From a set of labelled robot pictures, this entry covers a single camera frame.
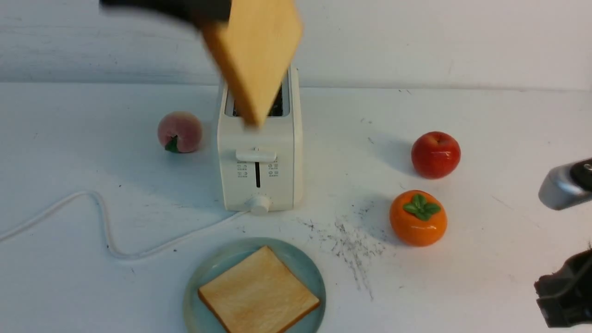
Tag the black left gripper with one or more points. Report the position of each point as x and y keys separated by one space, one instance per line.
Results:
x=186 y=10

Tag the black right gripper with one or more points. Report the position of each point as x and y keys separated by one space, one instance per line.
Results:
x=565 y=297

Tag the toast slice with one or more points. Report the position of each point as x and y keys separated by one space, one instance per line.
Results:
x=260 y=294
x=253 y=52

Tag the pink peach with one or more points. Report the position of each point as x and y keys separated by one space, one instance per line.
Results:
x=180 y=132

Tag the orange persimmon with green leaf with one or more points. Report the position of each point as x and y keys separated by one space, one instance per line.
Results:
x=417 y=218

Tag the white two-slot toaster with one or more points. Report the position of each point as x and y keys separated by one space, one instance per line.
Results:
x=260 y=170

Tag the red apple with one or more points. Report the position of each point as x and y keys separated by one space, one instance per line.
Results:
x=435 y=155

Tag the light blue ceramic plate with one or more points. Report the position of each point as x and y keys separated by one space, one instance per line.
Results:
x=199 y=319

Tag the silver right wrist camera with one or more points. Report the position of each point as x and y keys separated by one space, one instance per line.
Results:
x=567 y=185

